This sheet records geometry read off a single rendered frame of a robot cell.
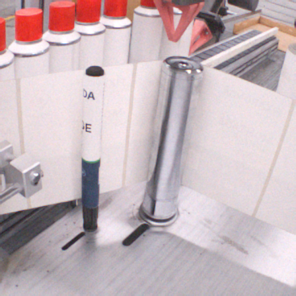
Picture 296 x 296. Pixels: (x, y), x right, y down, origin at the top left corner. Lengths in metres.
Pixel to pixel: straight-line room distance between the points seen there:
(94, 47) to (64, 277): 0.29
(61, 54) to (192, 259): 0.28
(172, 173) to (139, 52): 0.30
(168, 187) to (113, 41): 0.24
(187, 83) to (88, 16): 0.21
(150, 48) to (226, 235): 0.34
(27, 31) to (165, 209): 0.25
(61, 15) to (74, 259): 0.28
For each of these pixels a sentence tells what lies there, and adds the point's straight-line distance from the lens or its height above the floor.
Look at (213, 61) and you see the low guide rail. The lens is 0.82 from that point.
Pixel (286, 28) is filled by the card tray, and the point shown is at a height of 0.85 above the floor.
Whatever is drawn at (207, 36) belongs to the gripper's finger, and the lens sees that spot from 0.80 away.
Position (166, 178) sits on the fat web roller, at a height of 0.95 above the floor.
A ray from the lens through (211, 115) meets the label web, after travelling 0.37.
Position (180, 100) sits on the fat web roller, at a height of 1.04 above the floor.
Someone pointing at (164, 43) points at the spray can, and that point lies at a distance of 0.67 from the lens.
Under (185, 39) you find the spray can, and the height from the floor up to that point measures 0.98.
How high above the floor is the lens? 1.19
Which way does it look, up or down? 34 degrees down
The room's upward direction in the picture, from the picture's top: 8 degrees clockwise
